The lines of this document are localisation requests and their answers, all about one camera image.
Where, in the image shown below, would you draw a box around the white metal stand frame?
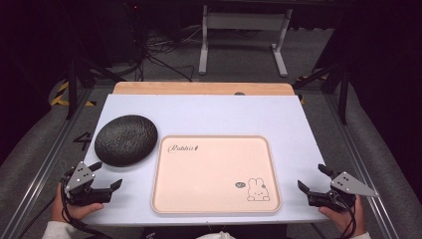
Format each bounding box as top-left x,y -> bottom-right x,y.
197,4 -> 294,79

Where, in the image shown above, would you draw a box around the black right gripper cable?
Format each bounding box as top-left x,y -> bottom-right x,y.
333,193 -> 358,239

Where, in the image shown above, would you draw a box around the white board sheet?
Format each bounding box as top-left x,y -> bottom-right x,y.
79,94 -> 330,228

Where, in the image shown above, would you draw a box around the person's left hand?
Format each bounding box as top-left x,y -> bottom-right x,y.
51,183 -> 105,223

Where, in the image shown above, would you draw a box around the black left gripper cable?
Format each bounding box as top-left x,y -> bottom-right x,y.
59,180 -> 114,239

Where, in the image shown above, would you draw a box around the pink tray with rabbit print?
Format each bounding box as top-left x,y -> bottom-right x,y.
150,133 -> 283,215

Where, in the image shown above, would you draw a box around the wooden table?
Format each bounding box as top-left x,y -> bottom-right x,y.
112,81 -> 297,97

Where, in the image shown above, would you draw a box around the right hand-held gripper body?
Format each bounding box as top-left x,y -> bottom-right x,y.
308,171 -> 380,213

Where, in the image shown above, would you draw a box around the person's right hand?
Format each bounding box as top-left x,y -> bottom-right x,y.
317,195 -> 366,238

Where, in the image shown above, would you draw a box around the black device with red light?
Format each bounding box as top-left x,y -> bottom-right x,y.
108,0 -> 148,65

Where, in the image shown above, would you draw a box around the yellow black floor tape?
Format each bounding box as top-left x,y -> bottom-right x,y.
49,81 -> 98,108

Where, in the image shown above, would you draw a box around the aluminium rail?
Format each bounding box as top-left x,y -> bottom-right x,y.
321,93 -> 401,239
0,87 -> 96,239

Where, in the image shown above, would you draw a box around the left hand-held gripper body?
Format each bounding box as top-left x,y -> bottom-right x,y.
63,161 -> 112,206

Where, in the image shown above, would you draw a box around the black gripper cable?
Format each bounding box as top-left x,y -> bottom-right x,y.
333,193 -> 358,239
59,180 -> 114,239

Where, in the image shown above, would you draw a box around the black floor cables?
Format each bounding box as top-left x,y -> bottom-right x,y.
138,28 -> 196,83

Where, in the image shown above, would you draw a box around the black tripod stand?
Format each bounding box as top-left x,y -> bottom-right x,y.
65,57 -> 127,120
292,63 -> 350,125

